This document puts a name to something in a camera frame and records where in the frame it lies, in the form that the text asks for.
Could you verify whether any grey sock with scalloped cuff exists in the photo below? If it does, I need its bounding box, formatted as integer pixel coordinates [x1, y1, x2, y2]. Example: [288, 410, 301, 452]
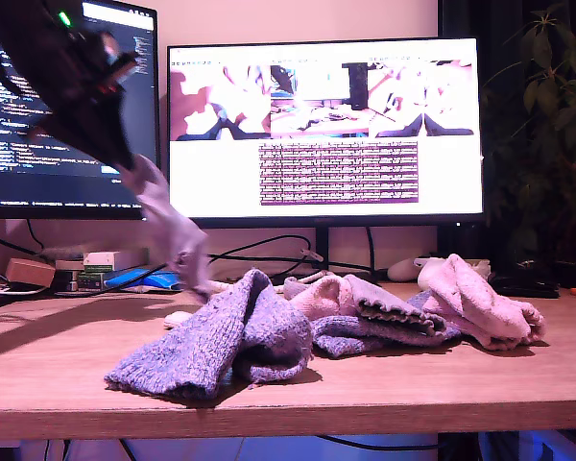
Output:
[282, 273, 448, 338]
[114, 153, 211, 331]

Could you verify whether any blue knitted sock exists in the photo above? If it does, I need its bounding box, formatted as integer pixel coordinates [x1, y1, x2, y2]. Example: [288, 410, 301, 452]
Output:
[103, 267, 317, 403]
[310, 287, 464, 360]

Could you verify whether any green houseplant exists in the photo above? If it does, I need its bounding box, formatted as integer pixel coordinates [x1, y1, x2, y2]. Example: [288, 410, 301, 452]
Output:
[479, 2, 576, 275]

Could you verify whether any black monitor showing code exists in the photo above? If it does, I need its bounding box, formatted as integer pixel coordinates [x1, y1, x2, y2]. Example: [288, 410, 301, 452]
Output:
[0, 0, 163, 221]

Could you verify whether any white box with green label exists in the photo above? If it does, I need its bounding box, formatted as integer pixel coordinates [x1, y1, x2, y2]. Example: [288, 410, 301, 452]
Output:
[82, 251, 117, 275]

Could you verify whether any blue plastic packet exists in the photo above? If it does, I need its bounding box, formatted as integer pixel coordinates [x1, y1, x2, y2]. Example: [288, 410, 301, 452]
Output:
[104, 268, 186, 293]

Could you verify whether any green and white small box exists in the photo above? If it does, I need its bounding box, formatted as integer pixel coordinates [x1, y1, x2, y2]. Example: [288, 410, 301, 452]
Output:
[65, 270, 108, 293]

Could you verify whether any brown cardboard box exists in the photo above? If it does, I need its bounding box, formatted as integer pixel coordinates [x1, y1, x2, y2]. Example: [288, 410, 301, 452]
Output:
[4, 257, 58, 288]

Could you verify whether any black monitor with white screen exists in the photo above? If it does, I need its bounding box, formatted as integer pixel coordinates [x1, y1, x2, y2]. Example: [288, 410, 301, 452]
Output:
[166, 36, 486, 278]

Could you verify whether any black case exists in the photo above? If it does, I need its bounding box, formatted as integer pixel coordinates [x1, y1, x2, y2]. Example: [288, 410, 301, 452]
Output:
[488, 272, 562, 300]

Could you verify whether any white game controller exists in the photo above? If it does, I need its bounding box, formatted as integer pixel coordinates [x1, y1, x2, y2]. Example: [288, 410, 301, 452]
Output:
[387, 256, 492, 283]

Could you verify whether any black table leg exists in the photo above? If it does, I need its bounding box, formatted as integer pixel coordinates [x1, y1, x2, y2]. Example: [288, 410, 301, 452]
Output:
[437, 431, 481, 461]

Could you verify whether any thin black cable loop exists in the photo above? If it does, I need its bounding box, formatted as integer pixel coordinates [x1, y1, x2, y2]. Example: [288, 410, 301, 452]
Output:
[205, 233, 316, 279]

